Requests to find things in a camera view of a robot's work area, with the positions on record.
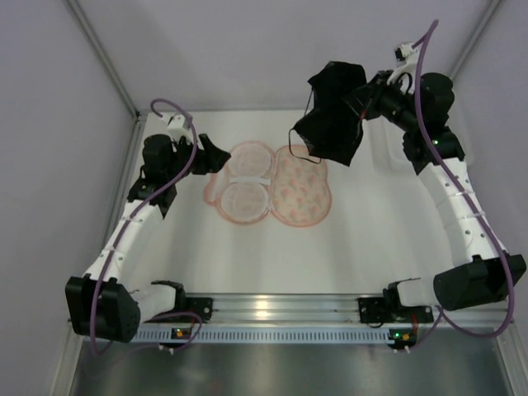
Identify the black bra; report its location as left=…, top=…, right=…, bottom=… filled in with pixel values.
left=292, top=61, right=366, bottom=166

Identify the peach floral mesh laundry bag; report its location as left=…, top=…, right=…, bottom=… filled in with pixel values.
left=204, top=141, right=332, bottom=228

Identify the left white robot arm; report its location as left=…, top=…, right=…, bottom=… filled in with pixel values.
left=65, top=134, right=231, bottom=342

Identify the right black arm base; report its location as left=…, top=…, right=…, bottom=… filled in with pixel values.
left=357, top=297, right=402, bottom=326

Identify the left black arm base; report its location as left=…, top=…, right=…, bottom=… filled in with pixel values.
left=175, top=295, right=214, bottom=323

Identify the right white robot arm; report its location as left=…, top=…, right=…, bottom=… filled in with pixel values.
left=343, top=71, right=526, bottom=311

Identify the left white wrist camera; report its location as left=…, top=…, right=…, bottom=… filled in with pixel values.
left=161, top=113, right=193, bottom=141

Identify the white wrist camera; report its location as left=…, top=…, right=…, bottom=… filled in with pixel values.
left=161, top=113, right=193, bottom=141
left=388, top=43, right=420, bottom=84

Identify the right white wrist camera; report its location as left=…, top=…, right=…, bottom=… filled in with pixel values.
left=388, top=43, right=420, bottom=84

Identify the left aluminium frame post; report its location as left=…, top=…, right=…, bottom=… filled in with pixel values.
left=64, top=0, right=144, bottom=120

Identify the aluminium frame post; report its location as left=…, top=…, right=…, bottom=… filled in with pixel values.
left=64, top=0, right=144, bottom=120
left=446, top=0, right=506, bottom=83

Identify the right aluminium frame post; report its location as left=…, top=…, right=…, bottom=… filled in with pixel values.
left=446, top=0, right=506, bottom=83

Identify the aluminium mounting rail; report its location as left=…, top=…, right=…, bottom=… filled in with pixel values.
left=68, top=291, right=515, bottom=327

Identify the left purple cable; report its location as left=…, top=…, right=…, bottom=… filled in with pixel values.
left=89, top=98, right=203, bottom=356

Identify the purple cable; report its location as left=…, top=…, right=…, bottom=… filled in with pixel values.
left=412, top=18, right=516, bottom=342
left=89, top=98, right=203, bottom=356

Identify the white slotted cable duct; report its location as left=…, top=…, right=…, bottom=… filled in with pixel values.
left=132, top=325, right=416, bottom=345

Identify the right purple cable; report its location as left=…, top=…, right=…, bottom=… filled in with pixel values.
left=412, top=18, right=516, bottom=342

